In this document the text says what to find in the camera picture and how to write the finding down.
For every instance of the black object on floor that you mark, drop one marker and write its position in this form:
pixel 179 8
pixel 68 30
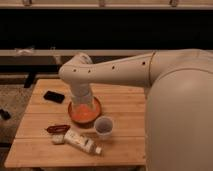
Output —
pixel 4 114

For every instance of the wooden table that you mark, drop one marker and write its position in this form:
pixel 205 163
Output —
pixel 32 145

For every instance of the white plastic bottle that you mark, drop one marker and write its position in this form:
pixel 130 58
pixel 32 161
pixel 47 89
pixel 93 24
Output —
pixel 82 142

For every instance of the orange bowl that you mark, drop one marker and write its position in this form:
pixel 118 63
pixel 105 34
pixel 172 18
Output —
pixel 83 113

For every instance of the metal rail beam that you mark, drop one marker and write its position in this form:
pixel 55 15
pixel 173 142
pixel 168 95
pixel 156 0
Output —
pixel 58 54

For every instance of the clear plastic cup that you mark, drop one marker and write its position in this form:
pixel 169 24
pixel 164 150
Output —
pixel 103 127

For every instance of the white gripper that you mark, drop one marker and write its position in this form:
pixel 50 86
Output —
pixel 82 94

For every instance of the white sponge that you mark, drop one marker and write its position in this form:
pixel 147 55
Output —
pixel 58 139

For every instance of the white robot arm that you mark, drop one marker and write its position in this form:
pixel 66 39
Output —
pixel 179 101

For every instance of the black rectangular object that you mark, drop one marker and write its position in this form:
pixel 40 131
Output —
pixel 54 96

